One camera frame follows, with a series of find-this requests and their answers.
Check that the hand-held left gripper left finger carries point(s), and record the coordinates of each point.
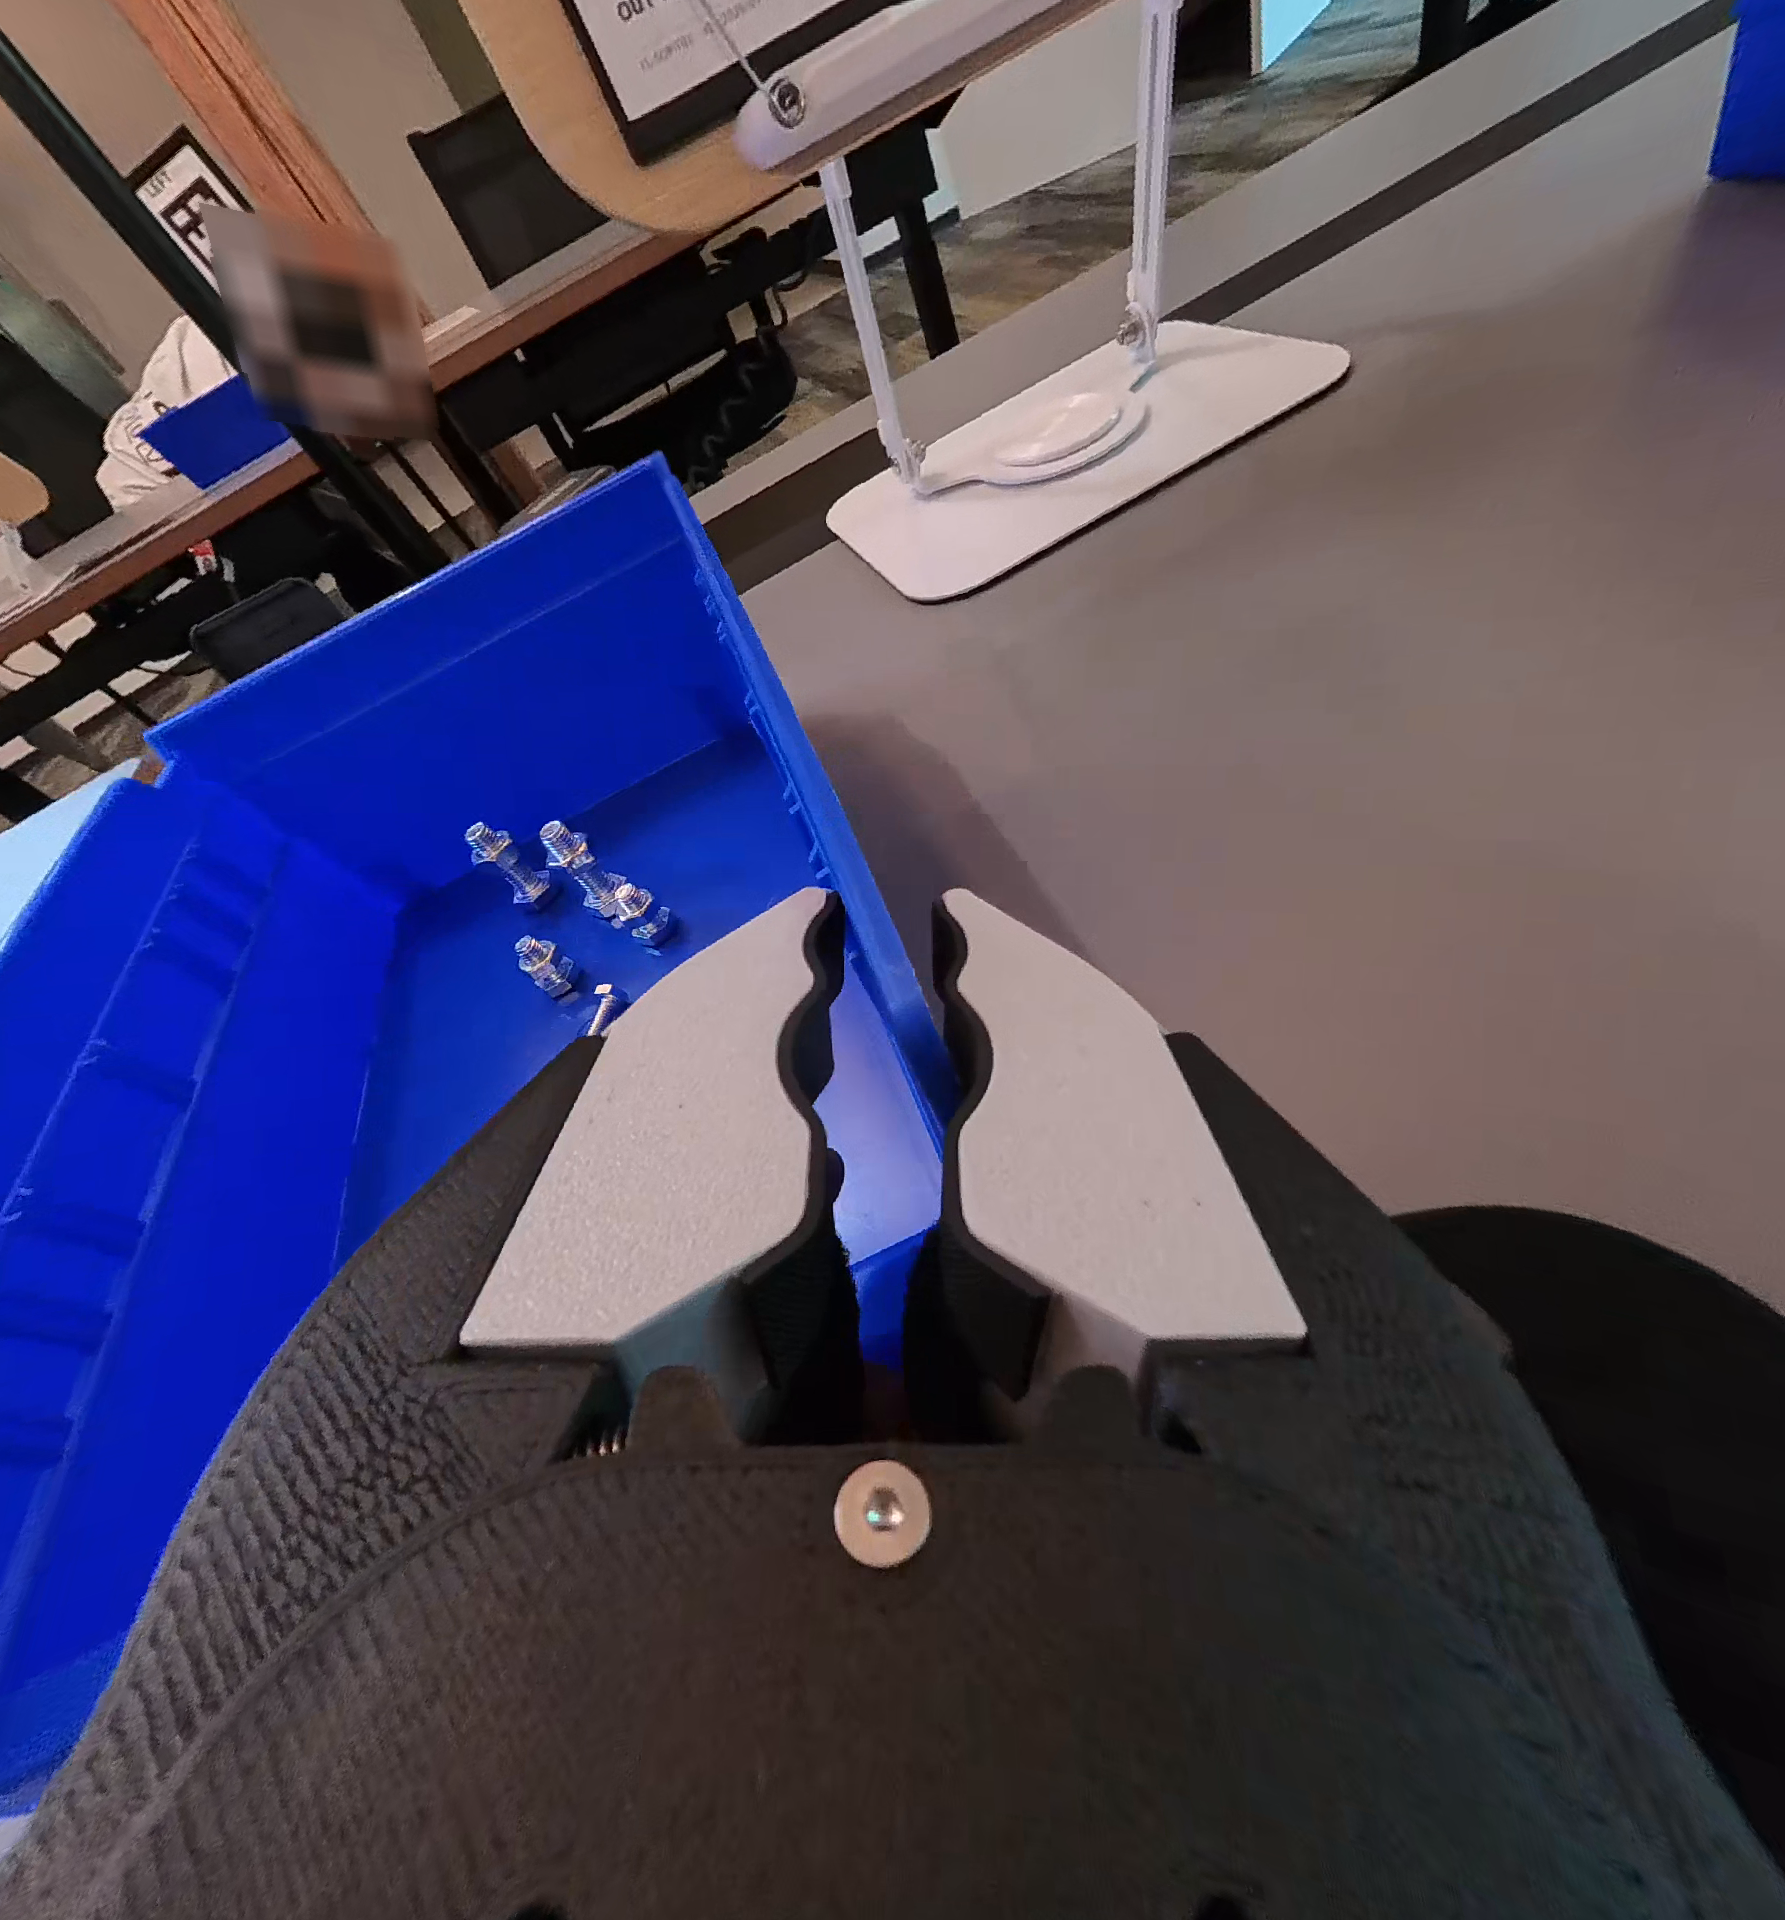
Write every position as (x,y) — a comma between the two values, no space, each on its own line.
(651,1171)

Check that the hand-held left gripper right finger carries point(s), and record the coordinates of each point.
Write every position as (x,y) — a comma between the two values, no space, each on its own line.
(1116,1171)

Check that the black foam pad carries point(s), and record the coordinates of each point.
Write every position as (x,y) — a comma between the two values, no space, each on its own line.
(1700,1424)

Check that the white document stand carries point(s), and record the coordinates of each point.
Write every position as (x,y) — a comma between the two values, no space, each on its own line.
(1207,419)

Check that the wooden office table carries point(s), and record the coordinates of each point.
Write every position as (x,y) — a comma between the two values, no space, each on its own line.
(232,519)

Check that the black office chair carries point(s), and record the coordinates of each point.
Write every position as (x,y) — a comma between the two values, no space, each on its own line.
(501,196)

